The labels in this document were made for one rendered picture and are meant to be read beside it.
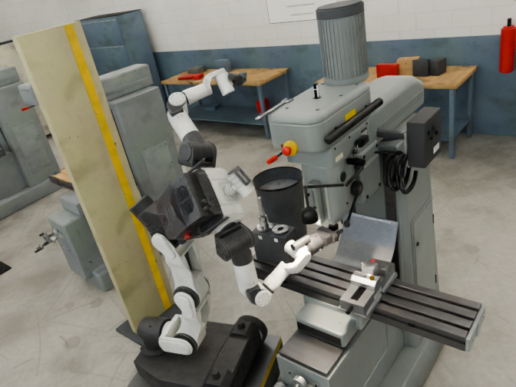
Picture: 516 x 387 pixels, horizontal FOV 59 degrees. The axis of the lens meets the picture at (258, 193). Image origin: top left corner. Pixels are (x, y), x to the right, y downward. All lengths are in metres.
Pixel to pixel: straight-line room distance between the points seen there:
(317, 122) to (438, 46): 4.58
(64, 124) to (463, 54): 4.62
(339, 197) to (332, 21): 0.73
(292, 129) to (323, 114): 0.13
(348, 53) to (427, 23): 4.24
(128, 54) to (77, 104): 5.89
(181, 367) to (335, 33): 1.87
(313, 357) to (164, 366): 0.87
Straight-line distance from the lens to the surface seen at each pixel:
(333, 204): 2.04
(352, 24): 2.03
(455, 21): 6.14
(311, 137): 1.77
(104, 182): 3.32
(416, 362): 3.01
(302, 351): 2.35
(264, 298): 2.04
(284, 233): 2.45
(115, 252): 3.49
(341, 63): 2.05
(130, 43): 9.06
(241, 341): 2.68
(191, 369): 2.66
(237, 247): 1.89
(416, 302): 2.28
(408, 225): 2.56
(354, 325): 2.35
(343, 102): 1.89
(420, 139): 2.05
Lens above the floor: 2.44
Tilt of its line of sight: 27 degrees down
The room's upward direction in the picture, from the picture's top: 12 degrees counter-clockwise
